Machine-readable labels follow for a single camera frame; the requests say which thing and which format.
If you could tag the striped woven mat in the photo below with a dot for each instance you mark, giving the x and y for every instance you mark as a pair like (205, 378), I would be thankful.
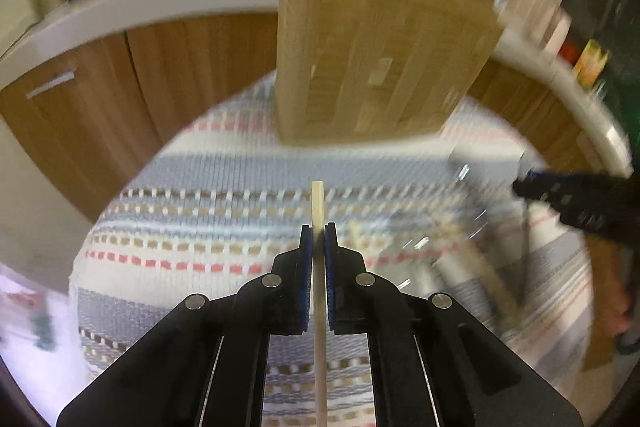
(210, 217)

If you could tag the tan plastic utensil basket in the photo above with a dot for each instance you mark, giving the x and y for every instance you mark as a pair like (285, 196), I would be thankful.
(380, 57)

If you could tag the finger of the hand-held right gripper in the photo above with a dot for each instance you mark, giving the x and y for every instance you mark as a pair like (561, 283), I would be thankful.
(580, 202)

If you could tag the light wooden chopstick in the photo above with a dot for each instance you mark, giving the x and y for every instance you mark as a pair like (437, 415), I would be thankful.
(318, 207)

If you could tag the wooden base cabinet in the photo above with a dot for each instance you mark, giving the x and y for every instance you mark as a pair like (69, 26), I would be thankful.
(200, 67)

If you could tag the yellow cooking oil bottle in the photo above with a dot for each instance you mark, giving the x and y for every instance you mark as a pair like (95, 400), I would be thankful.
(591, 62)

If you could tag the red packet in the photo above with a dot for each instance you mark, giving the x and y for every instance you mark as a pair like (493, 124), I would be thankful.
(569, 51)

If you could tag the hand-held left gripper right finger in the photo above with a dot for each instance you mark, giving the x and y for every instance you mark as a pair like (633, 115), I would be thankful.
(329, 257)

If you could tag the white kitchen countertop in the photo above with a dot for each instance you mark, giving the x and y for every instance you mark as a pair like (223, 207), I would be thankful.
(150, 2)

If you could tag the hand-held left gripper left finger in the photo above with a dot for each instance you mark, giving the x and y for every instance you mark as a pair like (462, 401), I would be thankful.
(307, 257)

